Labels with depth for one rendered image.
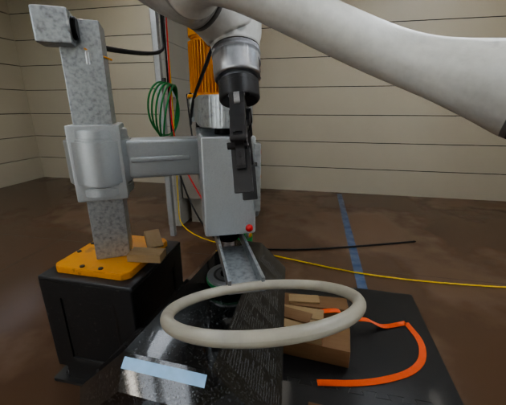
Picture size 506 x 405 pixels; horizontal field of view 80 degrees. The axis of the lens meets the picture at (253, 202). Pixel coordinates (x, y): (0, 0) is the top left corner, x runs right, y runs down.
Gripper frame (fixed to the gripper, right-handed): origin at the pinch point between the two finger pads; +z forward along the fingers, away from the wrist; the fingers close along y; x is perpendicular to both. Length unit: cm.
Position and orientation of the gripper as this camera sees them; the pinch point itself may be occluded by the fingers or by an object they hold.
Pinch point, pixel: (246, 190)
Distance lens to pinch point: 53.9
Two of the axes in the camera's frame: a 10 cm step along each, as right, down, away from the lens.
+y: 0.6, 0.7, 10.0
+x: -9.9, 0.9, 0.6
